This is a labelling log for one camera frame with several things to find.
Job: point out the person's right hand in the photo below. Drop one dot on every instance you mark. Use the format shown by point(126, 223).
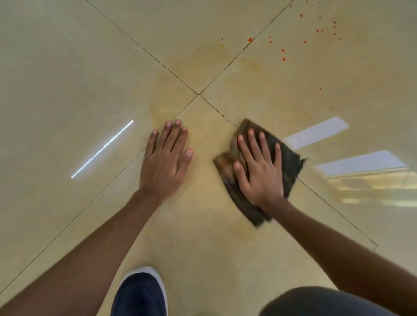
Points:
point(264, 180)

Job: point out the person's left hand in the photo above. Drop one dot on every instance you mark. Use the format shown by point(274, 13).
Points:
point(162, 172)

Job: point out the person's right middle finger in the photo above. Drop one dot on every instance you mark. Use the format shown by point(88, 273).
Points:
point(254, 144)

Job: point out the person's right thumb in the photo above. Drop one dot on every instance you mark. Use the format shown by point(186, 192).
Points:
point(241, 177)

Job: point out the person's right little finger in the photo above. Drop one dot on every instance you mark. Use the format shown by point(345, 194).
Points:
point(278, 155)

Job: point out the person's left thumb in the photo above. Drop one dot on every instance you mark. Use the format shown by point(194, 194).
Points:
point(184, 163)

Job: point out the person's left little finger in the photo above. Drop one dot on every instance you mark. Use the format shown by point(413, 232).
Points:
point(151, 142)

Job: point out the person's left middle finger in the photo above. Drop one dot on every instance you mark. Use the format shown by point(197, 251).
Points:
point(171, 134)

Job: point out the dark brown cleaning cloth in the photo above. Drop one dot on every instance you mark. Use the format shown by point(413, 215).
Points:
point(290, 166)

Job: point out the person's left forearm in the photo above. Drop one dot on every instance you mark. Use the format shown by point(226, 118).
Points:
point(79, 257)

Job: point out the person's right forearm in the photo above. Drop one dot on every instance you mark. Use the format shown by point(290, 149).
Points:
point(345, 257)

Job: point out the red sauce splatter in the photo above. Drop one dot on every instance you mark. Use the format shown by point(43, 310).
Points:
point(283, 50)

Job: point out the navy shoe with white sole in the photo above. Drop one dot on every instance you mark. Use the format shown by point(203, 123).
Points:
point(140, 293)

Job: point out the person's grey trouser leg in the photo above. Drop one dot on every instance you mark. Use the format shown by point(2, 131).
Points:
point(322, 302)

